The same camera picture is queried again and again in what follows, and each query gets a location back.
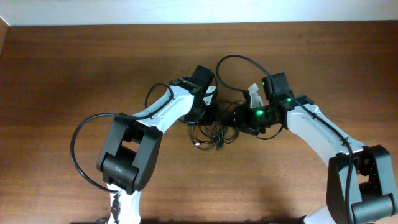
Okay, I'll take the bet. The black cable bundle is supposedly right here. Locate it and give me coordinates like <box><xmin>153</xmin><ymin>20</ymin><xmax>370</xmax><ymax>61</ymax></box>
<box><xmin>188</xmin><ymin>99</ymin><xmax>246</xmax><ymax>152</ymax></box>

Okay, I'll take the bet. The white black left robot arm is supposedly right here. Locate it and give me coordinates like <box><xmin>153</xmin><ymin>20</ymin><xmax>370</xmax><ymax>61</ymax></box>
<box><xmin>96</xmin><ymin>65</ymin><xmax>215</xmax><ymax>223</ymax></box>

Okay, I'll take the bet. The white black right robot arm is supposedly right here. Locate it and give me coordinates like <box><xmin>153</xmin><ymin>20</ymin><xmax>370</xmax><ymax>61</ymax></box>
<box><xmin>228</xmin><ymin>73</ymin><xmax>397</xmax><ymax>223</ymax></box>

